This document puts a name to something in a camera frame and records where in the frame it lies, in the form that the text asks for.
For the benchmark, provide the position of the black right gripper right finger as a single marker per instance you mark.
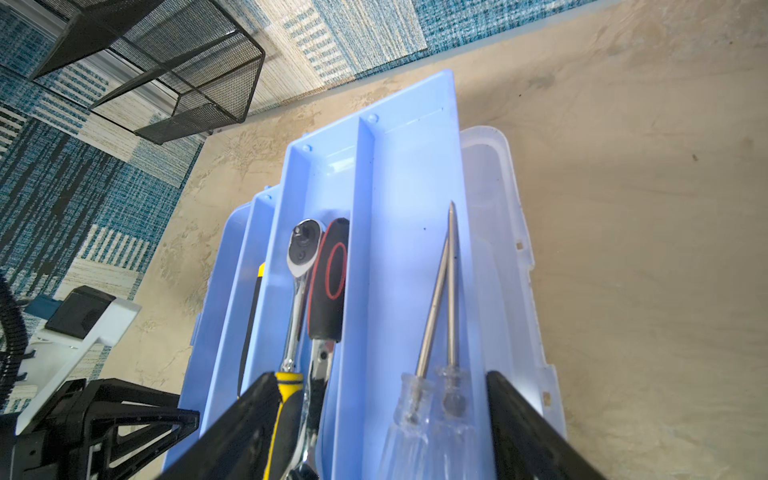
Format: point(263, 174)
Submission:
point(525, 445)

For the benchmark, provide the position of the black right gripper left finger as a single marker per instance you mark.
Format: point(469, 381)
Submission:
point(237, 445)

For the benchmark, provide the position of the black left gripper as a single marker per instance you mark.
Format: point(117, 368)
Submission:
point(106, 429)

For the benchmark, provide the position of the red black handle ratchet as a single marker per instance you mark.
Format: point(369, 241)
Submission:
point(325, 323)

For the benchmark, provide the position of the black yellow utility knife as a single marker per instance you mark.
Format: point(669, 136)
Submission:
point(249, 328)

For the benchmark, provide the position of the white and blue toolbox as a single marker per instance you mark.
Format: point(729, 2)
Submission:
point(392, 169)

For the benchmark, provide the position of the yellow black handle ratchet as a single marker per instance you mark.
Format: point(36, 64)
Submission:
point(303, 251)

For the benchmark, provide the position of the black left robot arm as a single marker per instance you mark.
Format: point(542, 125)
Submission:
point(12, 342)

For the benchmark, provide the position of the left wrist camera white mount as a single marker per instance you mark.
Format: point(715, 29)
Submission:
point(85, 318)

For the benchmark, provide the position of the black wire shelf rack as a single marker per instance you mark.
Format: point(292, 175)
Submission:
point(197, 49)

